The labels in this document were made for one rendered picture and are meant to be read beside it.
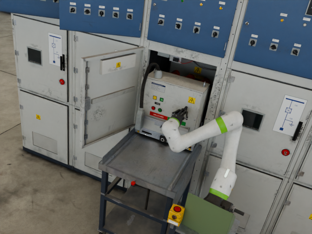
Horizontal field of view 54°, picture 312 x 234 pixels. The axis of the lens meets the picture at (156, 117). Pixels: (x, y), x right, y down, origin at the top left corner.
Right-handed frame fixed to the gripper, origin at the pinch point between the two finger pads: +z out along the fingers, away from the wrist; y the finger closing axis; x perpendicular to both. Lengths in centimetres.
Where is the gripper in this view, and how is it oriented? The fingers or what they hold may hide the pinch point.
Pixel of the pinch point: (185, 109)
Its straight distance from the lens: 242.6
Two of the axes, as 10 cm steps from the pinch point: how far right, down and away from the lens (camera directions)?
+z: 3.9, -4.0, 8.3
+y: 9.1, 2.9, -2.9
